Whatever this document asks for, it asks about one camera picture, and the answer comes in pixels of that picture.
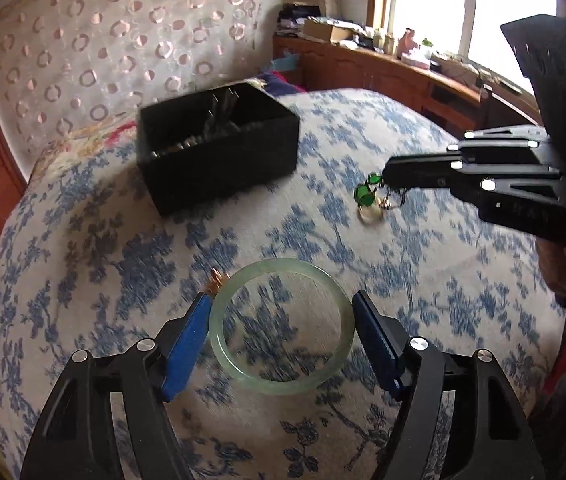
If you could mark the pale green jade bangle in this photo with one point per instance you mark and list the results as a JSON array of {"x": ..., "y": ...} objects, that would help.
[{"x": 215, "y": 332}]

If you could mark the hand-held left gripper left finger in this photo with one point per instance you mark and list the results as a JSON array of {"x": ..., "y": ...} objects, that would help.
[{"x": 188, "y": 340}]

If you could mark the small bottles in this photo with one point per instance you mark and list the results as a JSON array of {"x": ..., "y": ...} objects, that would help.
[{"x": 385, "y": 40}]

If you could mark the blue floral blanket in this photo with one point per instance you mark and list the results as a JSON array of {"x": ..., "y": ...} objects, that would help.
[{"x": 413, "y": 285}]

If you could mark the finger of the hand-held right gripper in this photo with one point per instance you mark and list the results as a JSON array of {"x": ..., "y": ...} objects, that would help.
[
  {"x": 463, "y": 176},
  {"x": 503, "y": 150}
]

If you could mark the red and navy quilt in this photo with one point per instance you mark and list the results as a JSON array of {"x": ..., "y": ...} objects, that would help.
[{"x": 278, "y": 80}]

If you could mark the person's right hand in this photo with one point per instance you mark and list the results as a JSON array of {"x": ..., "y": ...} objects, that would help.
[{"x": 558, "y": 275}]

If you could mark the green gemstone jewelry piece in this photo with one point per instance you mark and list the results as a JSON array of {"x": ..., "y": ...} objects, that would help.
[{"x": 363, "y": 194}]

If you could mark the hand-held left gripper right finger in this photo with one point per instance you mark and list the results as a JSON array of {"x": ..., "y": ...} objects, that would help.
[{"x": 378, "y": 340}]

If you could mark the small copper charm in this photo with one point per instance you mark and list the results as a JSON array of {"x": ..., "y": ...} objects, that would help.
[{"x": 214, "y": 280}]

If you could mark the pink floral bedsheet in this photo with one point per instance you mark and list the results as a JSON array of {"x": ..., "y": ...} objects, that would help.
[{"x": 88, "y": 135}]

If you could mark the blue bag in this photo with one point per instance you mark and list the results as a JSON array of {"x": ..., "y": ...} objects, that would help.
[{"x": 285, "y": 61}]

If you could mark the wooden cabinet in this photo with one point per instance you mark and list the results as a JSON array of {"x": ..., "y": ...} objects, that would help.
[{"x": 363, "y": 67}]

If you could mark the patterned headboard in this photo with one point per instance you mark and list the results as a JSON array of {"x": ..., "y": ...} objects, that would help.
[{"x": 113, "y": 35}]

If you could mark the black cardboard box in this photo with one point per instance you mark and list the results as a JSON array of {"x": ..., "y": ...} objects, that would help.
[{"x": 223, "y": 175}]

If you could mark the pile of dark clothes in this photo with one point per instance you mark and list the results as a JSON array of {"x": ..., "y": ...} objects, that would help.
[{"x": 298, "y": 17}]

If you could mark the pink tissue box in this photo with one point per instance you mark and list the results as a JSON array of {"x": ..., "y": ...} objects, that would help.
[{"x": 415, "y": 61}]

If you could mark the pink figurine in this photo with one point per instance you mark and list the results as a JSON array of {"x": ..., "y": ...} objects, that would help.
[{"x": 408, "y": 42}]

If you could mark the brown cardboard box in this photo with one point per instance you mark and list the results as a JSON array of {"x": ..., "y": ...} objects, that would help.
[{"x": 328, "y": 31}]

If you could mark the window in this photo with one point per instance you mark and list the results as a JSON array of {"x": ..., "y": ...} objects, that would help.
[{"x": 428, "y": 0}]

